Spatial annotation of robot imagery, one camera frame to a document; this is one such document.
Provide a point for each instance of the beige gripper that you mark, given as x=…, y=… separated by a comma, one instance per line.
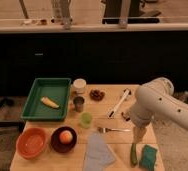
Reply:
x=138, y=134

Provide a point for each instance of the apple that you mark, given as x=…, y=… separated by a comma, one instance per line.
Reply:
x=65, y=137

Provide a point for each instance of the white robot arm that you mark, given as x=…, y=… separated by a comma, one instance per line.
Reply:
x=156, y=97

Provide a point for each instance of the green plastic cup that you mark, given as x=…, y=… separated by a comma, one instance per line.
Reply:
x=85, y=120

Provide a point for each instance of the metal cup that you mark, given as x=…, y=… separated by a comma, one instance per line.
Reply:
x=78, y=103

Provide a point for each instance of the wooden brush block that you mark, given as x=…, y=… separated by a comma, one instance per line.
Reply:
x=125, y=116

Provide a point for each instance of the green cucumber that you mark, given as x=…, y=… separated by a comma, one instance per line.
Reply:
x=133, y=155

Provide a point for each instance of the green sponge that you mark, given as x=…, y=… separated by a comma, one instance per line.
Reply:
x=148, y=158

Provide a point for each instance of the white black spatula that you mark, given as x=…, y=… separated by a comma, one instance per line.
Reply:
x=125, y=96

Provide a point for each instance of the blue grey cloth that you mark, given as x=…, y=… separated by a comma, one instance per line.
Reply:
x=98, y=156

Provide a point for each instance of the brown pretzel snack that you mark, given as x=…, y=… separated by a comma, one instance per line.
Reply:
x=96, y=95

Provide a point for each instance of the dark maroon plate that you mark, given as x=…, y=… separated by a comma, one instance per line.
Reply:
x=57, y=145

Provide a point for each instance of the green plastic tray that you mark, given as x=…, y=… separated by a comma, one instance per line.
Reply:
x=57, y=90

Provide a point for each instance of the orange bowl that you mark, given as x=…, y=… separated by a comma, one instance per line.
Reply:
x=31, y=143

